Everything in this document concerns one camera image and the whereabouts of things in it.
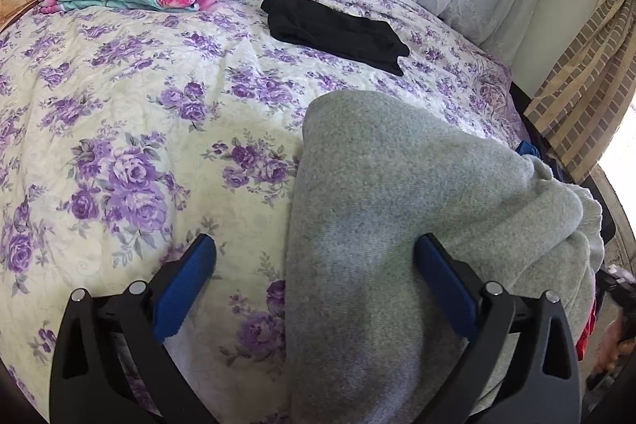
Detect brick pattern curtain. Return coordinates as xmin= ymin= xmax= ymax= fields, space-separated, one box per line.
xmin=524 ymin=0 xmax=636 ymax=184

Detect purple floral bedspread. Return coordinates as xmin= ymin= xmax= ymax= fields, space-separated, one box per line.
xmin=0 ymin=0 xmax=530 ymax=424

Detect red garment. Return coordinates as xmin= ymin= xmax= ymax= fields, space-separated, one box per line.
xmin=575 ymin=295 xmax=601 ymax=356

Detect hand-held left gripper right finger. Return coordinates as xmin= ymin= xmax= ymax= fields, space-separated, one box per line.
xmin=415 ymin=232 xmax=582 ymax=424

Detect grey pants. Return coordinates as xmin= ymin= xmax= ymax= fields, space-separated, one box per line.
xmin=287 ymin=90 xmax=605 ymax=424

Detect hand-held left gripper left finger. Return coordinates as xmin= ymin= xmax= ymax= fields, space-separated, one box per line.
xmin=50 ymin=232 xmax=217 ymax=424

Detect blue garment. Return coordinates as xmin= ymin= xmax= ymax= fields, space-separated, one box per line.
xmin=514 ymin=140 xmax=543 ymax=159

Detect black garment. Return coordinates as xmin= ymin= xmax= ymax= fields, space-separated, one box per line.
xmin=260 ymin=0 xmax=411 ymax=77

